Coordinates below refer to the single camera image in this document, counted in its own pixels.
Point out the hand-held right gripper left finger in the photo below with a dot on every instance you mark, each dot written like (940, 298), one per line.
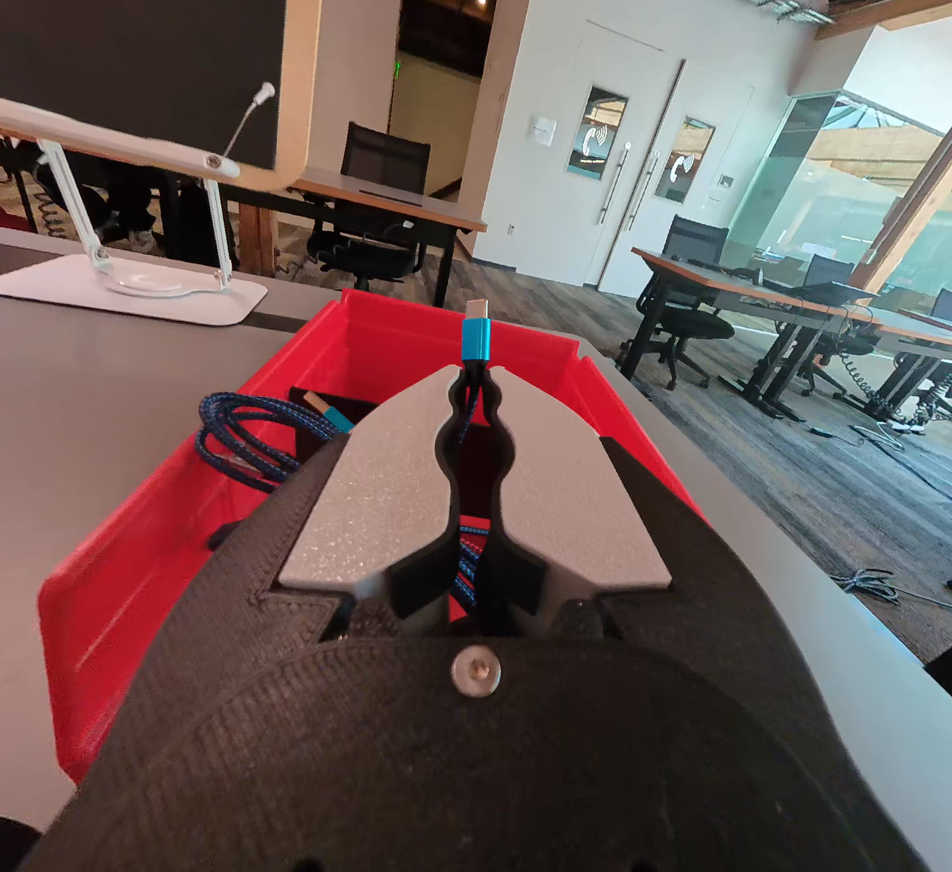
(372, 500)

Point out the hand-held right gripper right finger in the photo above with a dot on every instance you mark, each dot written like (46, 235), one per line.
(580, 507)

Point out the red plastic bin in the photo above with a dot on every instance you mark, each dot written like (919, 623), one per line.
(119, 589)

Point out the wooden office desk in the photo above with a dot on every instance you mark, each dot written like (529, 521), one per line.
(349, 188)
(714, 275)
(915, 328)

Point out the white door with window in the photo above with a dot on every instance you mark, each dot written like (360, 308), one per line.
(699, 255)
(643, 69)

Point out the black office chair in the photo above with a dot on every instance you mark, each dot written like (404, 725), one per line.
(695, 236)
(383, 158)
(825, 270)

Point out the white tilting stand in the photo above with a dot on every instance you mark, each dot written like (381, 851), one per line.
(149, 299)

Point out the dark laptop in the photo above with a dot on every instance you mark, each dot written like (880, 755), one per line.
(829, 292)

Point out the frosted glass partition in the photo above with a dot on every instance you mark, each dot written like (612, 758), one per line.
(788, 203)

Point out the wooden backing board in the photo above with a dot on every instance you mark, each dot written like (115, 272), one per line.
(305, 69)

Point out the black panel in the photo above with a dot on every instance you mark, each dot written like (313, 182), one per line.
(134, 32)

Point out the wall switch panel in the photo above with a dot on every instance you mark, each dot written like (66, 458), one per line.
(726, 181)

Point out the white wall sign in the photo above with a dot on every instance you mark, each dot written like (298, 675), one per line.
(544, 129)

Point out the wooden support post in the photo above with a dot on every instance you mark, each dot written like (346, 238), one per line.
(915, 217)

